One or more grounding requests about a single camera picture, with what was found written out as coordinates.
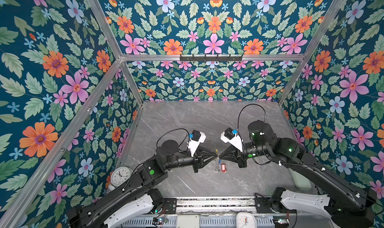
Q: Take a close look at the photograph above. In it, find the red capped key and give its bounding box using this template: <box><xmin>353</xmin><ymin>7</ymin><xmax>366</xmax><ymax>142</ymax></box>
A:
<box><xmin>221</xmin><ymin>163</ymin><xmax>227</xmax><ymax>173</ymax></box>

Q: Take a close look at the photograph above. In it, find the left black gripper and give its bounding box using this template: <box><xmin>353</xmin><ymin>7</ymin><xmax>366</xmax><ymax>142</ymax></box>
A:
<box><xmin>164</xmin><ymin>144</ymin><xmax>221</xmax><ymax>173</ymax></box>

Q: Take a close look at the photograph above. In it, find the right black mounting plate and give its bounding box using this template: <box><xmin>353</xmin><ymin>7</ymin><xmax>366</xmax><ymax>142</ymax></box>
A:
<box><xmin>254</xmin><ymin>195</ymin><xmax>273</xmax><ymax>214</ymax></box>

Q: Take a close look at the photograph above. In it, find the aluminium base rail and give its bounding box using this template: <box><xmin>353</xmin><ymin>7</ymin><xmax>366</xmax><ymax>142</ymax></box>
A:
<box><xmin>113</xmin><ymin>195</ymin><xmax>340</xmax><ymax>217</ymax></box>

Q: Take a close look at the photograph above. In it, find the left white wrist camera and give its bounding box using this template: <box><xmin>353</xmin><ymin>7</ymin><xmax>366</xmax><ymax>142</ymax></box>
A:
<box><xmin>188</xmin><ymin>130</ymin><xmax>206</xmax><ymax>157</ymax></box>

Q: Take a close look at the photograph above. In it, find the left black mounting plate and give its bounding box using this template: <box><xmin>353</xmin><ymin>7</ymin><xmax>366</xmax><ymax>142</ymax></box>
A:
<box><xmin>155</xmin><ymin>198</ymin><xmax>178</xmax><ymax>215</ymax></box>

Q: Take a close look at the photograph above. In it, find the grey yellow keyring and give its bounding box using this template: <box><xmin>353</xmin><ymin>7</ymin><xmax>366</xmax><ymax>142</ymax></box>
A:
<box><xmin>215</xmin><ymin>149</ymin><xmax>221</xmax><ymax>172</ymax></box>

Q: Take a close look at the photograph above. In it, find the white square device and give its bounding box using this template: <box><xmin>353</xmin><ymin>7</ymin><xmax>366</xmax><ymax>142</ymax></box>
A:
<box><xmin>176</xmin><ymin>215</ymin><xmax>200</xmax><ymax>228</ymax></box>

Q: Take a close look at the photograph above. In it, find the black hook rail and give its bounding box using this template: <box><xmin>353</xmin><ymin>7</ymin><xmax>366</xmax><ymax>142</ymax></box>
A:
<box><xmin>179</xmin><ymin>54</ymin><xmax>243</xmax><ymax>63</ymax></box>

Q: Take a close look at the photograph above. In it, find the right small circuit board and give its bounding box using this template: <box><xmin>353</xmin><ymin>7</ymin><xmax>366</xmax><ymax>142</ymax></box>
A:
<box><xmin>273</xmin><ymin>218</ymin><xmax>290</xmax><ymax>228</ymax></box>

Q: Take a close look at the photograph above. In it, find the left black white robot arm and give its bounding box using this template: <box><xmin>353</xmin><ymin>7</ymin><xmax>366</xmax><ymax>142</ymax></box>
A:
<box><xmin>68</xmin><ymin>140</ymin><xmax>217</xmax><ymax>228</ymax></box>

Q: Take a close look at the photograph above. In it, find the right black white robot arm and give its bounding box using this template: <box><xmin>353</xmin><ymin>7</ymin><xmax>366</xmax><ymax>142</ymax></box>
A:
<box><xmin>220</xmin><ymin>120</ymin><xmax>377</xmax><ymax>228</ymax></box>

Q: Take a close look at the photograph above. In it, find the white alarm clock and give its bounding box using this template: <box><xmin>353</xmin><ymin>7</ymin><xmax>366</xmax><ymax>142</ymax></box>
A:
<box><xmin>108</xmin><ymin>167</ymin><xmax>133</xmax><ymax>191</ymax></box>

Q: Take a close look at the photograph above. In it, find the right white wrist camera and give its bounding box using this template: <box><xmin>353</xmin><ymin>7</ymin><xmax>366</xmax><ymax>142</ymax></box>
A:
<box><xmin>221</xmin><ymin>128</ymin><xmax>243</xmax><ymax>152</ymax></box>

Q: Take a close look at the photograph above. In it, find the pale green sponge block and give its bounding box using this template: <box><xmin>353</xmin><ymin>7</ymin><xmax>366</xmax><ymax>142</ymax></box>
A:
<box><xmin>289</xmin><ymin>169</ymin><xmax>312</xmax><ymax>191</ymax></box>

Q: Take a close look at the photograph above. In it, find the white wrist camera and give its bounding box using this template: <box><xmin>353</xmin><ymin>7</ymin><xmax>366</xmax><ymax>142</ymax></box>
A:
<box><xmin>188</xmin><ymin>130</ymin><xmax>206</xmax><ymax>157</ymax></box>
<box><xmin>221</xmin><ymin>128</ymin><xmax>243</xmax><ymax>152</ymax></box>

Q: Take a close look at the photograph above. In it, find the black mounting plate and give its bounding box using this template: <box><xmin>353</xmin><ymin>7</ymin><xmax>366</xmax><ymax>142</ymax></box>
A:
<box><xmin>155</xmin><ymin>198</ymin><xmax>178</xmax><ymax>215</ymax></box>
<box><xmin>254</xmin><ymin>195</ymin><xmax>273</xmax><ymax>214</ymax></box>

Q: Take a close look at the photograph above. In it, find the small circuit board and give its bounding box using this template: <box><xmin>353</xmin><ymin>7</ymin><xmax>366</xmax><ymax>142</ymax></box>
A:
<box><xmin>273</xmin><ymin>218</ymin><xmax>290</xmax><ymax>228</ymax></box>
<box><xmin>152</xmin><ymin>218</ymin><xmax>169</xmax><ymax>226</ymax></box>

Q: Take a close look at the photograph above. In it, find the left small circuit board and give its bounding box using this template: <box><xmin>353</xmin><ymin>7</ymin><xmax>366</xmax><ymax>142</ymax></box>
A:
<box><xmin>152</xmin><ymin>218</ymin><xmax>169</xmax><ymax>226</ymax></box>

